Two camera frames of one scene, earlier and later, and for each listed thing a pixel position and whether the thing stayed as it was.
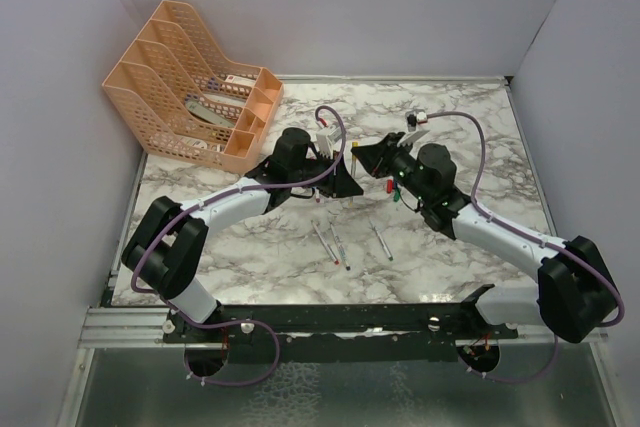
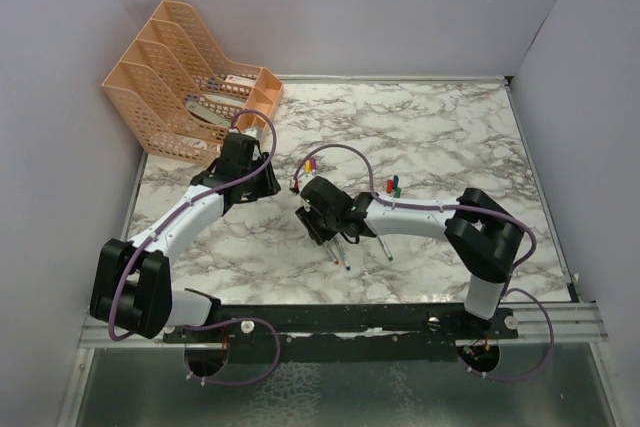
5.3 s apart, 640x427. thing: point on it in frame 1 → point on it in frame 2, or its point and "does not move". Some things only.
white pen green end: x=384 y=244 does not move
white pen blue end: x=340 y=247 does not move
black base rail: x=410 y=333 does not move
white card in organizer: x=240 y=80 does not move
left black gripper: x=340 y=183 → x=269 y=185
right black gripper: x=375 y=158 → x=306 y=215
